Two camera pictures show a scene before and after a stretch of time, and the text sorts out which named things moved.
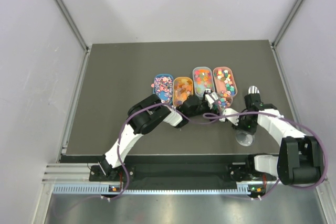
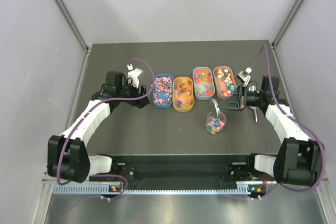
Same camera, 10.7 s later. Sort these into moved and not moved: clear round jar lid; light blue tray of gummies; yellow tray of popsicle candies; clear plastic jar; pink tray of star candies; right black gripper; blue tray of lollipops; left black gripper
Moved: clear round jar lid; right black gripper; clear plastic jar; left black gripper
Not moved: blue tray of lollipops; light blue tray of gummies; yellow tray of popsicle candies; pink tray of star candies
